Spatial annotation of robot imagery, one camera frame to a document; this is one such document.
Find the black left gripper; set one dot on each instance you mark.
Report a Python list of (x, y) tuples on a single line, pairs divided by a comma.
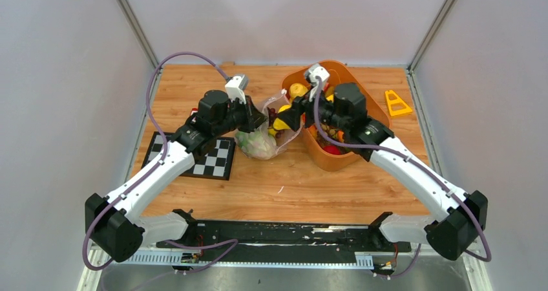
[(254, 117)]

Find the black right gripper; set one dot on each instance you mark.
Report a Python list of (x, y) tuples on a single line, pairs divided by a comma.
[(293, 116)]

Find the yellow toy bell pepper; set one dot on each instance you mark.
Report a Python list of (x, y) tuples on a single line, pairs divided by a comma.
[(279, 126)]

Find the dark toy grapes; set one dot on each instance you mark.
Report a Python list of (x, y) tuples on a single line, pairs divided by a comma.
[(272, 115)]

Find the green toy lettuce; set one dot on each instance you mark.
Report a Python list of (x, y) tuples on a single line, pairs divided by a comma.
[(258, 144)]

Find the clear zip top bag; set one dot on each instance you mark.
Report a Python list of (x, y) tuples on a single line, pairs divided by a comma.
[(276, 101)]

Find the orange plastic basket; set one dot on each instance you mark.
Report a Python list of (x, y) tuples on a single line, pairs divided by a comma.
[(339, 73)]

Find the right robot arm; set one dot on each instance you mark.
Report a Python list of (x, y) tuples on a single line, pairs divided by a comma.
[(456, 220)]

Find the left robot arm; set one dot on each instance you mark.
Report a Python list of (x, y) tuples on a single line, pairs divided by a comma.
[(114, 222)]

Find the red toy tomato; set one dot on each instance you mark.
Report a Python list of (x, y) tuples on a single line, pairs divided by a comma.
[(332, 149)]

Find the black white checkerboard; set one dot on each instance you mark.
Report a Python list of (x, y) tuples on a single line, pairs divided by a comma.
[(216, 165)]

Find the yellow triangular toy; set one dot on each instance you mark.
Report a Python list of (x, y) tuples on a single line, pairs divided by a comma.
[(396, 105)]

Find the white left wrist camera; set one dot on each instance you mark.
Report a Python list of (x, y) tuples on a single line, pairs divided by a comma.
[(235, 88)]

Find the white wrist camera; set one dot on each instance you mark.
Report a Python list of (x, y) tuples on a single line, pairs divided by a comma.
[(235, 88), (317, 76)]

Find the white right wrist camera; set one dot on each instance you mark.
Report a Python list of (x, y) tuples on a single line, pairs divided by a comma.
[(317, 76)]

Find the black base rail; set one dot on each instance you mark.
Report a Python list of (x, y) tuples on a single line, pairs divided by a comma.
[(263, 242)]

